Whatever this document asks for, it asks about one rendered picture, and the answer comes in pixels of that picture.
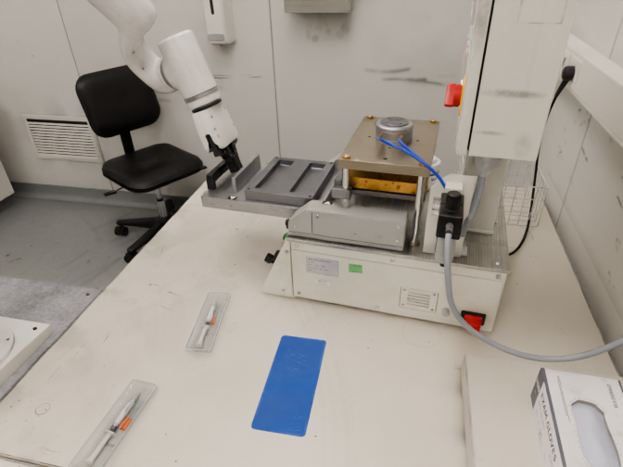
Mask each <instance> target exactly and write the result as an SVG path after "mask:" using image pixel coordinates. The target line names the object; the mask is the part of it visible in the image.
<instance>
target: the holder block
mask: <svg viewBox="0 0 623 467"><path fill-rule="evenodd" d="M334 172H335V162H326V161H317V160H307V159H298V158H280V157H274V158H273V160H272V161H271V162H270V163H269V164H268V165H267V166H266V167H265V168H264V169H263V170H262V172H261V173H260V174H259V175H258V176H257V177H256V178H255V179H254V180H253V181H252V183H251V184H250V185H249V186H248V187H247V188H246V189H245V197H246V199H248V200H256V201H262V202H270V203H277V204H285V205H292V206H300V207H302V206H304V205H305V204H307V203H308V202H310V201H311V200H318V198H319V196H320V195H321V193H322V192H323V190H324V188H325V187H326V185H327V183H328V182H329V180H330V178H331V177H332V175H333V173H334Z"/></svg>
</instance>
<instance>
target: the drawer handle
mask: <svg viewBox="0 0 623 467"><path fill-rule="evenodd" d="M228 170H229V169H228V167H227V165H226V162H225V160H223V161H222V162H220V163H219V164H218V165H217V166H216V167H215V168H214V169H212V170H211V171H210V172H209V173H208V174H207V175H206V177H207V179H206V181H207V186H208V189H210V190H215V189H216V188H217V187H216V181H217V180H218V179H219V178H220V177H221V176H222V175H224V174H225V173H226V172H227V171H228Z"/></svg>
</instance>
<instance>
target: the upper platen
mask: <svg viewBox="0 0 623 467"><path fill-rule="evenodd" d="M417 177H418V176H412V175H402V174H393V173H384V172H375V171H366V170H350V186H352V193H353V194H356V195H364V196H379V197H387V198H395V199H403V200H412V201H415V194H416V185H417ZM428 180H429V177H426V185H425V192H424V200H423V202H425V199H426V189H427V185H428Z"/></svg>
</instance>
